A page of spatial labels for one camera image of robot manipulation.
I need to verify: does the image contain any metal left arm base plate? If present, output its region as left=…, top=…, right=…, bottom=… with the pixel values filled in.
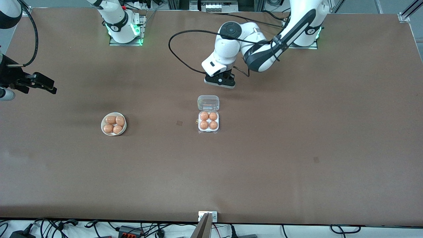
left=288, top=40, right=318, bottom=50

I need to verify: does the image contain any metal camera mount plate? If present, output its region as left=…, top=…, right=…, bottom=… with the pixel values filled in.
left=198, top=211, right=218, bottom=222

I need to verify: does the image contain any white round bowl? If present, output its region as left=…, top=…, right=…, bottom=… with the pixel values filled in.
left=101, top=112, right=127, bottom=136

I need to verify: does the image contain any clear plastic egg box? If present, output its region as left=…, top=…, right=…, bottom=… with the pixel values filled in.
left=197, top=95, right=220, bottom=134

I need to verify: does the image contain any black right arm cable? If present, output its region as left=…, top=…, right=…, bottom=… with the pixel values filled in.
left=18, top=0, right=39, bottom=67

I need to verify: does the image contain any white power strip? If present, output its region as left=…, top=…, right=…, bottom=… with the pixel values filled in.
left=205, top=1, right=239, bottom=13

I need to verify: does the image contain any black orange connector block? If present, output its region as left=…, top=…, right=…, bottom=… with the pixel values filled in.
left=118, top=226, right=143, bottom=238

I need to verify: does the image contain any aluminium camera pole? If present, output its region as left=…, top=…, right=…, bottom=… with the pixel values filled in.
left=191, top=213, right=213, bottom=238

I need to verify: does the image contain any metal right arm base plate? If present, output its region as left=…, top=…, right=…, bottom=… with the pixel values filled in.
left=109, top=15, right=145, bottom=47

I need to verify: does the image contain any thin black table cable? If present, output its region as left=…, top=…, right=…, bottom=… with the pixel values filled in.
left=211, top=13, right=285, bottom=26

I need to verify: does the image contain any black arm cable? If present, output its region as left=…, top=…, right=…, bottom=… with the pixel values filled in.
left=18, top=0, right=39, bottom=67
left=168, top=30, right=251, bottom=77

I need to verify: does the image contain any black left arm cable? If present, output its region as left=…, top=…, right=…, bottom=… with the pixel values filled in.
left=168, top=30, right=251, bottom=77

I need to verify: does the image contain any black looped cable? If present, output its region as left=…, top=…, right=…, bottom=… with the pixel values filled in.
left=330, top=225, right=361, bottom=234

